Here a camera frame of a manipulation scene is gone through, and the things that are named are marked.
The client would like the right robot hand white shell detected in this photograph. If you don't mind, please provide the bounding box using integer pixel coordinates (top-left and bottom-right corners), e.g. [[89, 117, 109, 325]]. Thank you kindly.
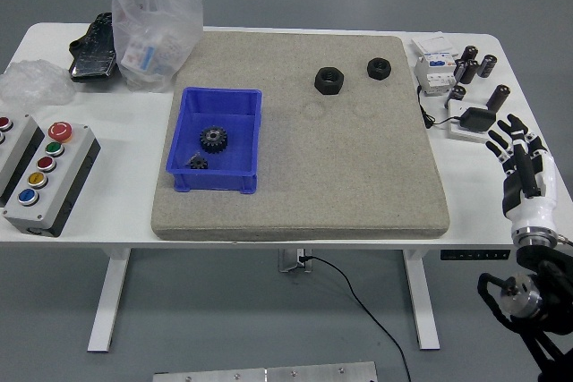
[[485, 114, 560, 233]]

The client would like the large black gear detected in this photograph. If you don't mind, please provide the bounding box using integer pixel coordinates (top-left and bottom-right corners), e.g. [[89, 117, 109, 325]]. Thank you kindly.
[[198, 126, 229, 156]]

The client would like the small black hex nut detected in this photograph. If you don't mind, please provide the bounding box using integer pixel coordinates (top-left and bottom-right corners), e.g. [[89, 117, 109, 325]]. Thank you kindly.
[[366, 56, 394, 81]]

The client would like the large black hex nut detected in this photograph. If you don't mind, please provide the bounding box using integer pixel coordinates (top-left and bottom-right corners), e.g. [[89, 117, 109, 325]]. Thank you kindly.
[[313, 66, 346, 96]]

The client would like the blue plastic box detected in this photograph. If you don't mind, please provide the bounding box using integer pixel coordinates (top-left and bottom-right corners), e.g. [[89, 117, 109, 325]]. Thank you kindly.
[[165, 88, 263, 195]]

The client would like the grey five-button control box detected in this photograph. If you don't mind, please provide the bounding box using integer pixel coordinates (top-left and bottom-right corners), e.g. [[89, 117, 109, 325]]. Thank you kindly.
[[2, 121, 102, 239]]

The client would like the grey control box red button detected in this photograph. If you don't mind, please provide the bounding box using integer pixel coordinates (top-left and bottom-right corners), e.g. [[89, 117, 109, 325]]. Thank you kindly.
[[0, 113, 46, 204]]

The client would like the black table control panel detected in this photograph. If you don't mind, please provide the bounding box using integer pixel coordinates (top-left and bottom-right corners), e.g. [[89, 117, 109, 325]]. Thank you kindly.
[[440, 248, 512, 262]]

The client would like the tall black cylinder capacitor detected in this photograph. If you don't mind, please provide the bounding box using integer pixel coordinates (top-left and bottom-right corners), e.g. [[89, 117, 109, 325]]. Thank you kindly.
[[487, 84, 512, 113]]

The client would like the white table leg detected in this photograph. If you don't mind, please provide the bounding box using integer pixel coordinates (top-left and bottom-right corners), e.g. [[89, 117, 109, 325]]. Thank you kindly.
[[87, 247, 131, 352], [401, 248, 441, 351]]

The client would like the white circuit breaker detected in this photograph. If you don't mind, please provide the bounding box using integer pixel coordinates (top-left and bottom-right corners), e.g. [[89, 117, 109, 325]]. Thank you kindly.
[[414, 50, 462, 98]]

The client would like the grey-brown mat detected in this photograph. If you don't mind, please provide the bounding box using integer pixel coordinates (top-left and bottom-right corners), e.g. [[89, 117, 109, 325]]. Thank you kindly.
[[150, 30, 451, 242]]

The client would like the silver metal plate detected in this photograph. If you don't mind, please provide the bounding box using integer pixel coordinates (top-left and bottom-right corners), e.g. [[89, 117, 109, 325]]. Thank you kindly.
[[151, 361, 378, 382]]

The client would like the white plastic bag with boxes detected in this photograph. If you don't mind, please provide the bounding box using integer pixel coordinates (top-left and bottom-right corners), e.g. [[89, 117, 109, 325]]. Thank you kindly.
[[110, 0, 205, 93]]

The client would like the clear bubble wrap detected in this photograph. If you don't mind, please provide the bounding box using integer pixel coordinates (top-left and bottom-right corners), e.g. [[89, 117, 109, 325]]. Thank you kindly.
[[0, 58, 77, 110]]

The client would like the black adapter plug with cord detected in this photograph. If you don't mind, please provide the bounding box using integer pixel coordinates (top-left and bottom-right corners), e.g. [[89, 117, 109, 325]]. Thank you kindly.
[[415, 84, 497, 133]]

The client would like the black power cable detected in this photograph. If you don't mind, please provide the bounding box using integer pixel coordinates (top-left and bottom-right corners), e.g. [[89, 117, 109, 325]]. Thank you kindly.
[[298, 255, 412, 382]]

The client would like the metal bracket under table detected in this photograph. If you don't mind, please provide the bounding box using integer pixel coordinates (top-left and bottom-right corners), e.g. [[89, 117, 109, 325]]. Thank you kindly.
[[277, 247, 313, 274]]

